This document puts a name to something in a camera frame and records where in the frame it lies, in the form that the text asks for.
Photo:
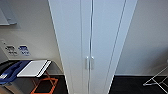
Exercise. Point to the blue cloth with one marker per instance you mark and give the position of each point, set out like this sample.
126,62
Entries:
13,70

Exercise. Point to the white wardrobe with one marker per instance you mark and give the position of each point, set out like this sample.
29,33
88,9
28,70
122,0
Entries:
130,13

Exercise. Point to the orange frame stand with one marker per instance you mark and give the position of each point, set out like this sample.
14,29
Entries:
35,89

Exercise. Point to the grey printed wall label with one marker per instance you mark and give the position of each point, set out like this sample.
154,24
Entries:
11,50

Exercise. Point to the grey wall tray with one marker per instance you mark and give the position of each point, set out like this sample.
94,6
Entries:
6,18

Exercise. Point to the blue printed wall label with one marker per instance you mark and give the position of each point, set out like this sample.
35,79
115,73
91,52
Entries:
24,50

